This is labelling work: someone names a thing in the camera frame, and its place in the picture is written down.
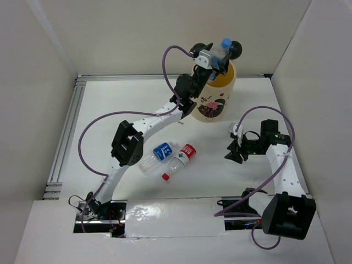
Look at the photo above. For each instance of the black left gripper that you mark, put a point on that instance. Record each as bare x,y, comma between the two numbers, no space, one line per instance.
223,64

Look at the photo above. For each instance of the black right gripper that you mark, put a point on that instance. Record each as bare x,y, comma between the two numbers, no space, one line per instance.
234,155

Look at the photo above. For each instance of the blue-cap clear bottle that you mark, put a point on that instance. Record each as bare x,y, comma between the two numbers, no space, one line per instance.
219,52

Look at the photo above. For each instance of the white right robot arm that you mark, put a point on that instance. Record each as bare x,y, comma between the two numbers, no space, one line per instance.
289,212

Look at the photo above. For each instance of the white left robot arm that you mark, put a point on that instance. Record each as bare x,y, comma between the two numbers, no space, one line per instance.
128,142

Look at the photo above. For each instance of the cream cat-print bin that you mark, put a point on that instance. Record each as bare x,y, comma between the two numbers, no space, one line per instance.
212,101

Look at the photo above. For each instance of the red-label red-cap bottle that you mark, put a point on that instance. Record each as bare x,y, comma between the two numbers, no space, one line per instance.
179,161

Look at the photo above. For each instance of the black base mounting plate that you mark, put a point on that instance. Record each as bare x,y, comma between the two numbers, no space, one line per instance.
163,218

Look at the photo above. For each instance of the blue-label clear bottle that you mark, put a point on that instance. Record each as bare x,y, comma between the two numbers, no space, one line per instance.
159,155

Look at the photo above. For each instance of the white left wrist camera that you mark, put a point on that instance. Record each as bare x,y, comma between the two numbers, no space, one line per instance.
204,59

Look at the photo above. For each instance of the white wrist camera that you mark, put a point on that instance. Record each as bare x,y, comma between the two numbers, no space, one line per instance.
204,59
236,132

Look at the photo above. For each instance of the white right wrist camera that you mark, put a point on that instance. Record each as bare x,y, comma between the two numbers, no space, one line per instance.
236,132

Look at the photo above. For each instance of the aluminium rail frame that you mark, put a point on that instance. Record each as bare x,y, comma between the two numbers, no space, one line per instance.
98,106

